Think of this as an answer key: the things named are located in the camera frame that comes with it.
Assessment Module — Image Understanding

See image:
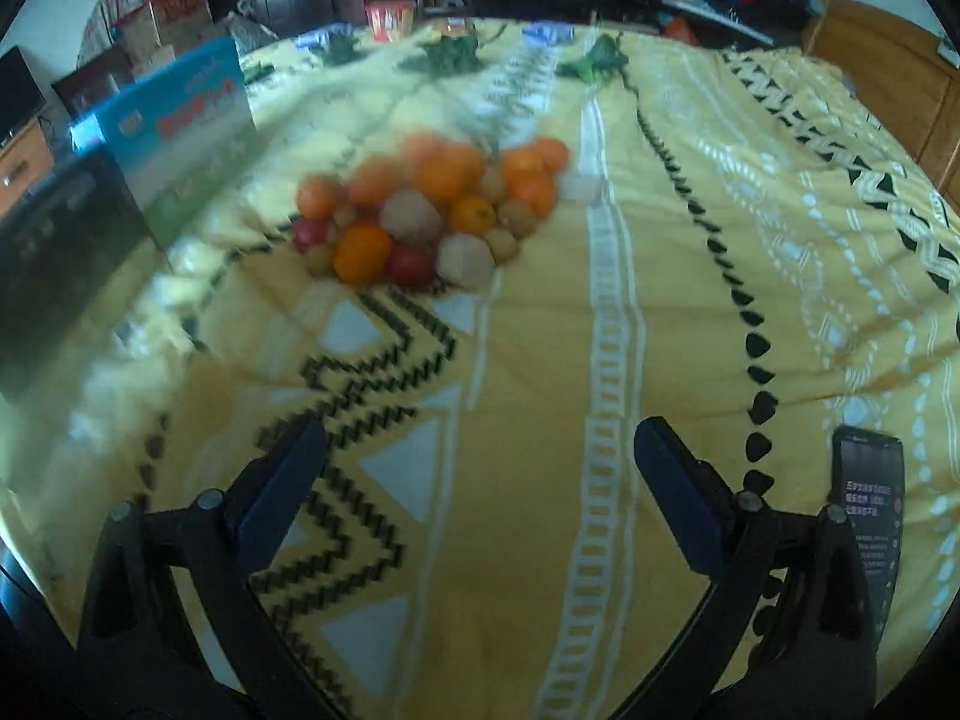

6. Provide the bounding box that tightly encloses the dark wooden frame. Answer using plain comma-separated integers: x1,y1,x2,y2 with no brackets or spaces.
52,49,136,117

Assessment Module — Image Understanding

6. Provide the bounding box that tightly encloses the cardboard box with red print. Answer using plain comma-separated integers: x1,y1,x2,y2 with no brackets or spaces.
150,0,212,35
120,19,177,68

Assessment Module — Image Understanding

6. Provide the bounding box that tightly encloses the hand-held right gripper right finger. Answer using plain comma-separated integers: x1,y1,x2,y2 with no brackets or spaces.
607,416,878,720

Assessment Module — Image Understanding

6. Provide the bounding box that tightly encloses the black cardboard box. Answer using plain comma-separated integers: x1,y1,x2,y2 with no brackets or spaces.
0,146,170,402

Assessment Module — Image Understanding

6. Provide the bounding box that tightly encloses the heap of oranges and longans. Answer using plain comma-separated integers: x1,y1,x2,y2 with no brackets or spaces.
291,131,608,290

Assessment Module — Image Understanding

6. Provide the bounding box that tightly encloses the blue cardboard box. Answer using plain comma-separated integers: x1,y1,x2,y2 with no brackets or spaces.
71,36,260,248

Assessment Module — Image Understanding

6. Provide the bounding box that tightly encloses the red instant noodle cup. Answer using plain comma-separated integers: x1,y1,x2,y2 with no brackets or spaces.
365,0,415,41

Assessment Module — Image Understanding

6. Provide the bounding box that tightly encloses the wooden drawer cabinet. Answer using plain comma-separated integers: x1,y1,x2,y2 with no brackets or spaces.
0,120,57,233

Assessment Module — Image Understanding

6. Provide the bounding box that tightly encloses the yellow patterned blanket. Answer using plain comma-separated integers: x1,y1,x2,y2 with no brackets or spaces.
0,15,960,720

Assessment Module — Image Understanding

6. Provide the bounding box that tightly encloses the wooden headboard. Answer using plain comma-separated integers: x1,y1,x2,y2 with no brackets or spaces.
802,0,960,196

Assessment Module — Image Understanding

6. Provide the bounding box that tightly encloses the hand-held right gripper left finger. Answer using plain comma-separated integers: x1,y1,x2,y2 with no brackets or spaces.
75,414,346,720

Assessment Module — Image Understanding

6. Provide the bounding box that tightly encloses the black monitor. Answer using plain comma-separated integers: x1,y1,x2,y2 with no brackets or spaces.
0,45,46,143

